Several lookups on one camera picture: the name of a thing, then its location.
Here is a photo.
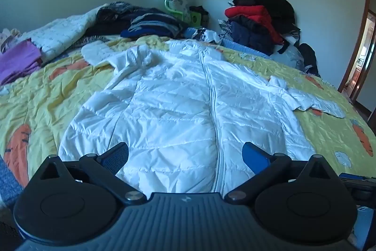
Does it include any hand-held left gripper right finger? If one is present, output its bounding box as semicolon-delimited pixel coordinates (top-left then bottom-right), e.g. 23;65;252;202
224;142;338;205

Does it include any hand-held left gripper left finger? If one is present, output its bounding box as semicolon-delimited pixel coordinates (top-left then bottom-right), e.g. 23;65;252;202
38;142;147;205

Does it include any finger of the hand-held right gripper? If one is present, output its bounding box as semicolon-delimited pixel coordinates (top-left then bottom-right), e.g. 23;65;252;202
339;172;376;201

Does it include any white puffer jacket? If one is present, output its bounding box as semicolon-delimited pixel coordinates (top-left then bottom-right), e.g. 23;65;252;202
58;40;346;198

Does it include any yellow carrot printed blanket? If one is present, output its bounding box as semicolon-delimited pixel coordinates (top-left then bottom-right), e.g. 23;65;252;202
0;35;376;195

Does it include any grey printed pillow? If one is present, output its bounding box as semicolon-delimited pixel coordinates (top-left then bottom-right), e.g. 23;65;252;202
270;44;306;72

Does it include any blue blanket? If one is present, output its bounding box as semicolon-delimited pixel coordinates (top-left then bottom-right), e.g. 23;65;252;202
182;28;275;60

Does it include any black backpack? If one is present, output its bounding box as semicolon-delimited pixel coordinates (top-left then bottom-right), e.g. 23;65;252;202
297;43;321;77

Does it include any navy jacket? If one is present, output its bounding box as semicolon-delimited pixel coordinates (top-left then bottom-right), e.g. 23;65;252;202
227;17;283;52

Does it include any black and white checked cloth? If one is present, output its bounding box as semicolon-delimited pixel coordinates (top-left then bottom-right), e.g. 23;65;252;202
218;20;236;42

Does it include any black and white garment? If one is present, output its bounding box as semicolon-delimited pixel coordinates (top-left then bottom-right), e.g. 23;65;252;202
192;28;221;44

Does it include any white quilted blanket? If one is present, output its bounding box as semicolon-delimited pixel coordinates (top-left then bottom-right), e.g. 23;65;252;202
22;5;106;63

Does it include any purple cloth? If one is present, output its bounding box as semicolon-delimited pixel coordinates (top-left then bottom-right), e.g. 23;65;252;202
0;39;43;85

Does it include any pile of folded dark sweaters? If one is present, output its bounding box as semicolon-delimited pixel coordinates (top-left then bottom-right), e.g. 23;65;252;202
120;11;190;40

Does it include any red jacket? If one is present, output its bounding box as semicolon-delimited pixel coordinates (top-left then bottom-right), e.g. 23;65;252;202
225;5;284;45

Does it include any green plastic chair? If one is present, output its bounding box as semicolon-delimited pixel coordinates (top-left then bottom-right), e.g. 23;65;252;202
164;0;206;27

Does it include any black jacket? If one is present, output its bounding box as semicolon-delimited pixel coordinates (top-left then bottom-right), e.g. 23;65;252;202
232;0;296;32

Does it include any floral printed cloth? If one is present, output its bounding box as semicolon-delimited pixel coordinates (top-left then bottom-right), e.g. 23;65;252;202
0;28;23;49

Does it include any brown wooden door frame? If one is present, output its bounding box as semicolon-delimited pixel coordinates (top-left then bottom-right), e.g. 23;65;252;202
338;0;376;122

